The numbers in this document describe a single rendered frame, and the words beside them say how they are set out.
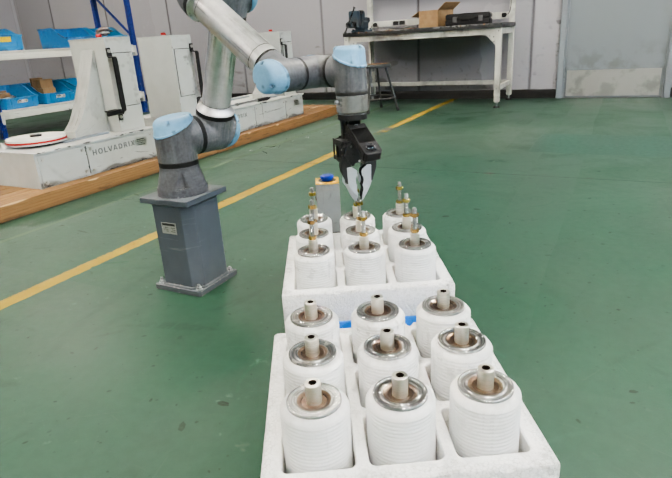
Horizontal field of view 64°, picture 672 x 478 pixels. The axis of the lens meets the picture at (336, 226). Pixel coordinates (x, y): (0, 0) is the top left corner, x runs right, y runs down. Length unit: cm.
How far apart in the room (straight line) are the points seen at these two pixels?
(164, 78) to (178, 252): 235
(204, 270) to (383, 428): 105
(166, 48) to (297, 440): 334
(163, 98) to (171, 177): 233
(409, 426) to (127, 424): 67
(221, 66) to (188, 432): 98
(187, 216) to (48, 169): 158
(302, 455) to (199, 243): 101
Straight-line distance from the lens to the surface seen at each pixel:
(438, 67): 632
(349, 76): 126
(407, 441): 76
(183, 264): 170
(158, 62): 393
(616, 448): 114
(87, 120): 348
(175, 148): 163
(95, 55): 354
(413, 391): 78
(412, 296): 123
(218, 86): 165
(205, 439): 114
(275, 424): 85
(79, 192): 315
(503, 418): 78
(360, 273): 123
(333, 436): 75
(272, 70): 122
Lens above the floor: 71
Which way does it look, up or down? 19 degrees down
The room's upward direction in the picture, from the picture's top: 4 degrees counter-clockwise
